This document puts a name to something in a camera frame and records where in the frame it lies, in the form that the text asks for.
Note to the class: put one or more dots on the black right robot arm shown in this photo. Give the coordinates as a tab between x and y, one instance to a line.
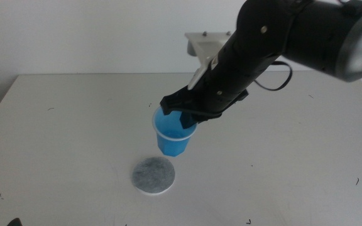
313	31

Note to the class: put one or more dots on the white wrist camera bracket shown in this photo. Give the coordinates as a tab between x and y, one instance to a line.
204	50

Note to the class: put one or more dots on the grey round felt cup mat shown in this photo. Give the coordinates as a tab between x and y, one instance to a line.
153	175

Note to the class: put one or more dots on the blue plastic cup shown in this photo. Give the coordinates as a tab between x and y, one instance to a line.
172	141

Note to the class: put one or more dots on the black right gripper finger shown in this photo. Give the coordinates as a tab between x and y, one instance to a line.
187	120

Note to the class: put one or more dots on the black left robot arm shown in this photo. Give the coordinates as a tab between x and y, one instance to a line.
14	222

